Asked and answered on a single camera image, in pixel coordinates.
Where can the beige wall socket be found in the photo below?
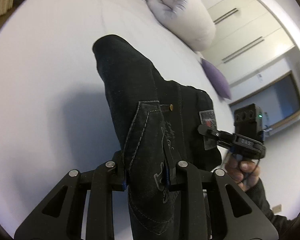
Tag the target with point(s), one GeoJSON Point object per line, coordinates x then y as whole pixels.
{"type": "Point", "coordinates": [277, 208]}

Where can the person's right forearm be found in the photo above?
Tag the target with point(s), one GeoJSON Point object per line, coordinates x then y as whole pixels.
{"type": "Point", "coordinates": [265, 212]}

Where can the white wardrobe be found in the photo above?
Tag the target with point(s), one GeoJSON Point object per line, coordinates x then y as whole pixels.
{"type": "Point", "coordinates": [252, 20]}

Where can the wood framed dark screen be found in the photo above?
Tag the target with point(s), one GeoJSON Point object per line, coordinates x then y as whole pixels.
{"type": "Point", "coordinates": [277, 92]}

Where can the purple pillow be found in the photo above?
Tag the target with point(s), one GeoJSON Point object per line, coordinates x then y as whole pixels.
{"type": "Point", "coordinates": [216, 77]}

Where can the white pillow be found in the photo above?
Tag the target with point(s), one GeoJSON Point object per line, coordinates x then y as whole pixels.
{"type": "Point", "coordinates": [187, 12]}

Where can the person's right hand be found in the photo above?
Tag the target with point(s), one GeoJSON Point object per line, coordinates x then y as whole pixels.
{"type": "Point", "coordinates": [245, 172]}

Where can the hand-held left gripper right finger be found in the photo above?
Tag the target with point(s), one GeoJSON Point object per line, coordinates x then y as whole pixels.
{"type": "Point", "coordinates": [187, 180]}

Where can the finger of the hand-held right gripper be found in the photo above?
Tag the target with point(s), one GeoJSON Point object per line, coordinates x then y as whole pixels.
{"type": "Point", "coordinates": [207, 130]}
{"type": "Point", "coordinates": [223, 144]}

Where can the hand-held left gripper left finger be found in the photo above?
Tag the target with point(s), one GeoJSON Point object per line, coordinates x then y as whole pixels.
{"type": "Point", "coordinates": [102, 177]}

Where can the black pants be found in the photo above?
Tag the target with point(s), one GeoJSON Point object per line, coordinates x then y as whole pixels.
{"type": "Point", "coordinates": [130, 80]}

